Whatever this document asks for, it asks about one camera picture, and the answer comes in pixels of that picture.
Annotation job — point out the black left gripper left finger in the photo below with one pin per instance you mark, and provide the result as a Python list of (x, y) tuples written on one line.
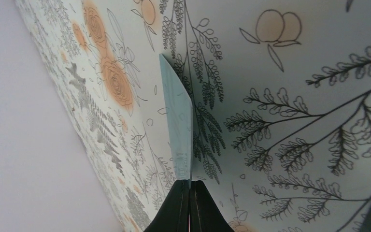
[(173, 215)]

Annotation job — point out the floral table cover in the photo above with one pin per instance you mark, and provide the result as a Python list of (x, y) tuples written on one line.
[(281, 95)]

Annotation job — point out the teal magnetic stripe card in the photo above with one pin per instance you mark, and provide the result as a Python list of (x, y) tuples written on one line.
[(179, 111)]

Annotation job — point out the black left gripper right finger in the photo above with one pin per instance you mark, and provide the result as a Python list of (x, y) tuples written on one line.
[(204, 213)]

